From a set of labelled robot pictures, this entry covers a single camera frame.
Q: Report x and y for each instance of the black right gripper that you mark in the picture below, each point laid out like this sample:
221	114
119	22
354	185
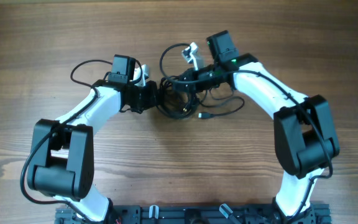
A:
188	74

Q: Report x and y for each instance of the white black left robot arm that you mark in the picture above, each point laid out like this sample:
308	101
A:
60	166

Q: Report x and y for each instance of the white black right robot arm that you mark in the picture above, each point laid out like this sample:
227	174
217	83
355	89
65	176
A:
304	134

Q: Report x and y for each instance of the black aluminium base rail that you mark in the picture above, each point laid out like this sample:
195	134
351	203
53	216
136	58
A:
251	213

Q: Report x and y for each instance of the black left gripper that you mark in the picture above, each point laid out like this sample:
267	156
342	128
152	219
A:
151	95

